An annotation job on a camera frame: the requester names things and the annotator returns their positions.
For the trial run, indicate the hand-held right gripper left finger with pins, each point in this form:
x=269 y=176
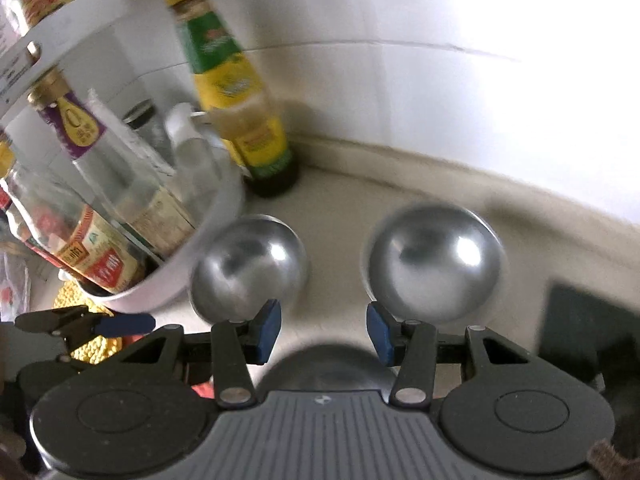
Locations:
x=270 y=330

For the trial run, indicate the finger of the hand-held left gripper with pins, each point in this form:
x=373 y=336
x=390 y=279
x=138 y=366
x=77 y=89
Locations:
x=125 y=324

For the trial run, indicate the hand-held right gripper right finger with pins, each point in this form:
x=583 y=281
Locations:
x=377 y=332

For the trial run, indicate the stainless steel bowl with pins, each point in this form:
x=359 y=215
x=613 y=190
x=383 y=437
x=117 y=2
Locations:
x=322 y=367
x=435 y=260
x=247 y=270

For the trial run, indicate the yellow chenille mat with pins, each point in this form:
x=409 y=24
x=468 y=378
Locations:
x=75 y=297

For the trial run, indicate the vinegar bottle yellow cap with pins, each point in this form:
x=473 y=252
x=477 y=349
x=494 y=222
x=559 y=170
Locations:
x=95 y=255

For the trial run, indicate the white two-tier condiment rack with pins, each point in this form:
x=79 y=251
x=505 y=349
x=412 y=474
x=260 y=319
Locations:
x=215 y=230

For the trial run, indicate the clear bottle purple label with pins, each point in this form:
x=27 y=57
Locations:
x=100 y=160

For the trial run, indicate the clear glass cup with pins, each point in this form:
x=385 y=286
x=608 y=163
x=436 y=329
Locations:
x=192 y=145

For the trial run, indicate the small dark-lidded glass jar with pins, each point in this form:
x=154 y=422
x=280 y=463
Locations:
x=142 y=117

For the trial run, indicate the green yellow label bottle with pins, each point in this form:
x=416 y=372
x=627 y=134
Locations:
x=235 y=90

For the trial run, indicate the brown fuzzy sleeve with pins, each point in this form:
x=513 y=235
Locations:
x=607 y=457

